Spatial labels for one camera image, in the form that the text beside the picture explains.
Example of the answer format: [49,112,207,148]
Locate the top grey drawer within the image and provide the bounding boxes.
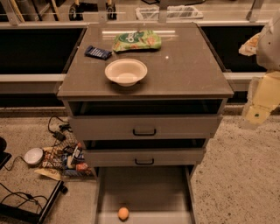
[69,115,221,141]

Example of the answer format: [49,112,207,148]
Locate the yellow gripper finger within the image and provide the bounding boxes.
[241,71,280,130]
[239,33,260,56]

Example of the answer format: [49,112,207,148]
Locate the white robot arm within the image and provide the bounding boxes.
[239,10,280,129]

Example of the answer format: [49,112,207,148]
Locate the blue snack packet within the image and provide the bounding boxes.
[85,45,112,60]

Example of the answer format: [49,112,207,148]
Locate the grey drawer cabinet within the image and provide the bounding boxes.
[58,24,233,172]

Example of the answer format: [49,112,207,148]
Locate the black power adapter cable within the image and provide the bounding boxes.
[47,115,74,143]

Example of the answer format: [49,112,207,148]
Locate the middle grey drawer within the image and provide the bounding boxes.
[83,148,206,167]

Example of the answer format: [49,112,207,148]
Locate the black metal stand base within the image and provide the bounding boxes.
[0,181,67,224]

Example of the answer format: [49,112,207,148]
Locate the black floor cable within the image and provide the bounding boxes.
[0,182,49,214]

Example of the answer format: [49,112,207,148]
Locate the orange fruit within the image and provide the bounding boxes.
[118,207,130,221]

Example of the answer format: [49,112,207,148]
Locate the white wire basket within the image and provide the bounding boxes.
[135,5,204,20]

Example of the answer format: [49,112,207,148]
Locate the grey drawer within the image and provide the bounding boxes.
[94,166,196,224]
[69,115,221,141]
[83,148,206,167]

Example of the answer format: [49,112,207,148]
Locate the bottom grey drawer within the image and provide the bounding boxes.
[94,166,196,224]

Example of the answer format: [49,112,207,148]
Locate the wire basket of snacks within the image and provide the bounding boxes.
[35,140,95,180]

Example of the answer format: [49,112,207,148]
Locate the green chip bag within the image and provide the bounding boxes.
[113,30,162,53]

